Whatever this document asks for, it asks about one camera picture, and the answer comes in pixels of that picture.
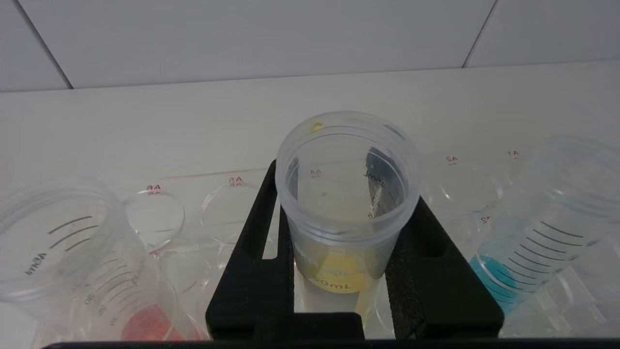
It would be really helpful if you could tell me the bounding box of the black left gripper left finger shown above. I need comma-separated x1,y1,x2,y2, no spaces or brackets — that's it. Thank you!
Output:
206,160,296,340

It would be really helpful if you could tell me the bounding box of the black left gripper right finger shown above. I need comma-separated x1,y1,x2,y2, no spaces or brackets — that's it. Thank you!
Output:
385,195,504,339

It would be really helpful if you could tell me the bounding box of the test tube with yellow pigment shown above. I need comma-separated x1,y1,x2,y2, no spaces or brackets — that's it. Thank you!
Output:
275,111,421,317

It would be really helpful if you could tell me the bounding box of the clear acrylic test tube rack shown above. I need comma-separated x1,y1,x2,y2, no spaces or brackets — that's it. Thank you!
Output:
0,150,620,340

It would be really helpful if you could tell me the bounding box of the test tube with blue pigment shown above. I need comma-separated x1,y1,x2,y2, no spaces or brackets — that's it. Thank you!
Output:
469,136,620,312

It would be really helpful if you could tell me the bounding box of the test tube with red pigment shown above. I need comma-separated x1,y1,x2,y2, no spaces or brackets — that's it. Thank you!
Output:
0,177,204,341

